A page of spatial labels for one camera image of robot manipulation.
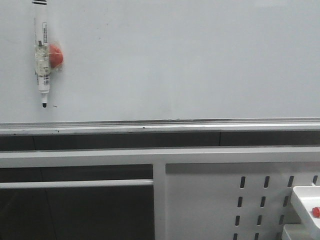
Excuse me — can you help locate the red round magnet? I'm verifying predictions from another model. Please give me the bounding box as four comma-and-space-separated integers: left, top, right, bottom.
49, 44, 64, 69

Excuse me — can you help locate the white black-tip whiteboard marker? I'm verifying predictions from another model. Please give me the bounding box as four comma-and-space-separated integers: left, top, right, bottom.
31, 0, 51, 108

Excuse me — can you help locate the white perforated metal panel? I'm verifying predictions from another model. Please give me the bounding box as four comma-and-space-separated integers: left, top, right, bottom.
166, 162, 320, 240

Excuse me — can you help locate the white plastic marker tray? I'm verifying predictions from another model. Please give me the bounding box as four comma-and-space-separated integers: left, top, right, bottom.
281, 185, 320, 240

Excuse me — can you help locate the red capped marker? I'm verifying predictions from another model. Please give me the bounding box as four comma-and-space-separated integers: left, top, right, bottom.
311, 206, 320, 218

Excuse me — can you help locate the white metal rack frame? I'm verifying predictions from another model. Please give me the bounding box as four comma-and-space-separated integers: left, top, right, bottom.
0, 146, 320, 240

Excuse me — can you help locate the white whiteboard with aluminium frame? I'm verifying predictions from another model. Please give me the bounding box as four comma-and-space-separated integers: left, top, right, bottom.
0, 0, 320, 135

